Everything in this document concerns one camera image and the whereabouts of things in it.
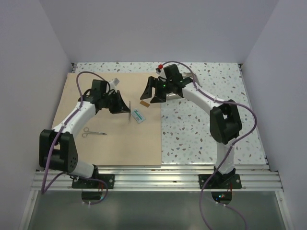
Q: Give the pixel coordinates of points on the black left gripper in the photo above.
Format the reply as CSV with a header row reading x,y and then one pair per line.
x,y
120,107

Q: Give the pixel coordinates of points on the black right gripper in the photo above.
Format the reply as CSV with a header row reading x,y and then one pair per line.
x,y
147,93

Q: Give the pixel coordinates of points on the small metal scissors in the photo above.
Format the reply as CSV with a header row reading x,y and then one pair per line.
x,y
87,131

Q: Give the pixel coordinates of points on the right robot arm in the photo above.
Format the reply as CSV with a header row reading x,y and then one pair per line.
x,y
225,122

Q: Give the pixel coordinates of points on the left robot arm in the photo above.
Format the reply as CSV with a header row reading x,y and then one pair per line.
x,y
57,148

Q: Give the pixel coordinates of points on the brown adhesive bandage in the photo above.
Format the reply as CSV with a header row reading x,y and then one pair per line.
x,y
144,103

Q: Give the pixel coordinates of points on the green white sachet packet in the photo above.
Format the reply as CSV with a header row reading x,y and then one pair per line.
x,y
138,116

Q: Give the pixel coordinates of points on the beige wooden board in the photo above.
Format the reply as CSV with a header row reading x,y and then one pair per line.
x,y
119,139

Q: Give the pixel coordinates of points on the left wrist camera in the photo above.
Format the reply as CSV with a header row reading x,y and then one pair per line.
x,y
113,84

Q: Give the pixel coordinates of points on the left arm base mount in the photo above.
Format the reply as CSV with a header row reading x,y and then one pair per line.
x,y
100,181

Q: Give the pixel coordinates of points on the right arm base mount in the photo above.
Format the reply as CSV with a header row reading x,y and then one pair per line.
x,y
229,180

